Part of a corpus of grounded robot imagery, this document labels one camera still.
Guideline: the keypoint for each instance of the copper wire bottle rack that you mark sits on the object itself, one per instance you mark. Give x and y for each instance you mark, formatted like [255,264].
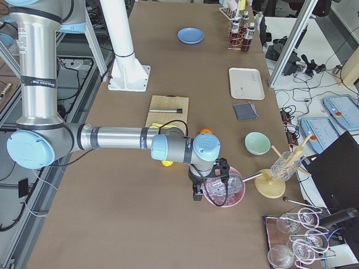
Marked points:
[240,34]

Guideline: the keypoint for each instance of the grey folded cloth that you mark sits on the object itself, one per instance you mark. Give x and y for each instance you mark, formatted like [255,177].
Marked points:
[245,111]

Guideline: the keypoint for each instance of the bamboo cutting board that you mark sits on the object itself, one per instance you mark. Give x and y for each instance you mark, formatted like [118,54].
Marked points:
[166,102]

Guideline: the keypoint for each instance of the mint green bowl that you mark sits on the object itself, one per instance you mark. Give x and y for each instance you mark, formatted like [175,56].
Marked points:
[257,143]

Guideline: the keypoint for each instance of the steel ice scoop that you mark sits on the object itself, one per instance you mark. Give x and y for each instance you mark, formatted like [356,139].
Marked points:
[236,183]

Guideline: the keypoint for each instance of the steel muddler black tip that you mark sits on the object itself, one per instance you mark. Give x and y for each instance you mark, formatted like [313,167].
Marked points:
[179,110]

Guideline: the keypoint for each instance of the pink ice bowl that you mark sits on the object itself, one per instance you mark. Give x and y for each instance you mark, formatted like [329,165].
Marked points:
[214,189]

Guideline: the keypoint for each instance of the wine glass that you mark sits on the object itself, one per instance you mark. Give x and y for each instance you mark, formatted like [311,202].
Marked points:
[288,224]
[317,240]
[303,252]
[281,256]

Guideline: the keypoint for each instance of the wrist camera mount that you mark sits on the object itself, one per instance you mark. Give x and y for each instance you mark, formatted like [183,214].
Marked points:
[221,170]

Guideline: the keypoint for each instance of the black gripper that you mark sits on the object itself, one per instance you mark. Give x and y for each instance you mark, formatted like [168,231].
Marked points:
[195,179]

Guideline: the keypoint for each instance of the black power strip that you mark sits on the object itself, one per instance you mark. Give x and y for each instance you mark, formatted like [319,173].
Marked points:
[291,130]

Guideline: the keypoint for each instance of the whole yellow lemon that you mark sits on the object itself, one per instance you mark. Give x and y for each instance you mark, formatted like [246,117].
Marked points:
[167,163]

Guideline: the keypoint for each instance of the yellow plastic knife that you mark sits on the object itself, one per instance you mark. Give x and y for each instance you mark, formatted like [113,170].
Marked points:
[158,125]

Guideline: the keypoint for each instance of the orange mandarin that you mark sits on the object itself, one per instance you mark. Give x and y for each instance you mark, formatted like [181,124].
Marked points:
[206,130]

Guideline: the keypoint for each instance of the blue plate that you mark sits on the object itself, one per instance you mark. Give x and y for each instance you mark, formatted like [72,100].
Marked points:
[190,35]

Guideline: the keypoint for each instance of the clear glass mug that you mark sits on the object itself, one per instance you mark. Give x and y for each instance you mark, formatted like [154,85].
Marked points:
[284,167]

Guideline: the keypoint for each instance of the cream rabbit tray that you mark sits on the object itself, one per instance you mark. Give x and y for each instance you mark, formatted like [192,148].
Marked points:
[245,83]

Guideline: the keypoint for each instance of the tea bottle white cap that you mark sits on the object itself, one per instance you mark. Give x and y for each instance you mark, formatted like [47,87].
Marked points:
[247,39]

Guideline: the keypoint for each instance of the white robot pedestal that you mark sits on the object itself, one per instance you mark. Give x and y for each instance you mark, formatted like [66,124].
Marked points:
[127,74]

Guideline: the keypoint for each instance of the wooden cup stand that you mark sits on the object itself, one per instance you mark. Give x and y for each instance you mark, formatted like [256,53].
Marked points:
[270,187]

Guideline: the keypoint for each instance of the blue teach pendant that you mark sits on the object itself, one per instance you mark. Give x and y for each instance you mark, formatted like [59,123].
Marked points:
[323,132]
[344,110]

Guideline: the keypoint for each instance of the aluminium frame post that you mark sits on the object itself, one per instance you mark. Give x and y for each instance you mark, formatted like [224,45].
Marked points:
[295,33]

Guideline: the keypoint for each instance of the black laptop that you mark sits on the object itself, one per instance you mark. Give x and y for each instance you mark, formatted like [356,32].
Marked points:
[335,172]

